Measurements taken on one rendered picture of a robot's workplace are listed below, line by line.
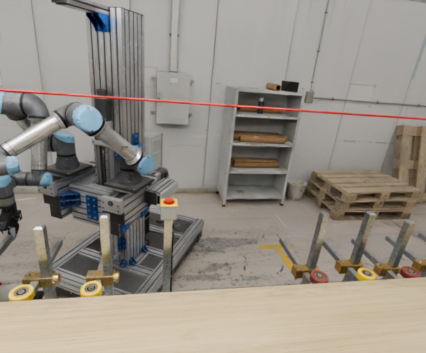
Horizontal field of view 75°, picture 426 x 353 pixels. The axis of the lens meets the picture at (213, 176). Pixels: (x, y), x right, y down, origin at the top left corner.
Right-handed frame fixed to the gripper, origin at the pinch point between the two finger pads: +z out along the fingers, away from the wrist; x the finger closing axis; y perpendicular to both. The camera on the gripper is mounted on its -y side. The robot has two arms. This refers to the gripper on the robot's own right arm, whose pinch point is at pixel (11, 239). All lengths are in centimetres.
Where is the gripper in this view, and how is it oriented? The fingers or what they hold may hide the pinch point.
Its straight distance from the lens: 184.3
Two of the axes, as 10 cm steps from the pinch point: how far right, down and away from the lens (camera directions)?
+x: -9.8, -0.2, -1.9
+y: -1.7, -3.8, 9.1
